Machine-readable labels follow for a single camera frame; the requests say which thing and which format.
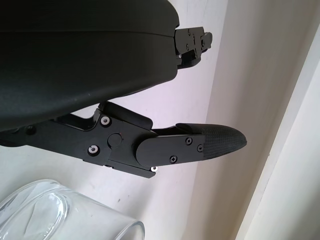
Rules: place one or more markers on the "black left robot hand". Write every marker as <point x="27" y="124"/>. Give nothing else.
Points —
<point x="87" y="50"/>

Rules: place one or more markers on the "clear glass cup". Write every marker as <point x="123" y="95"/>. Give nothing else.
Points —
<point x="70" y="215"/>

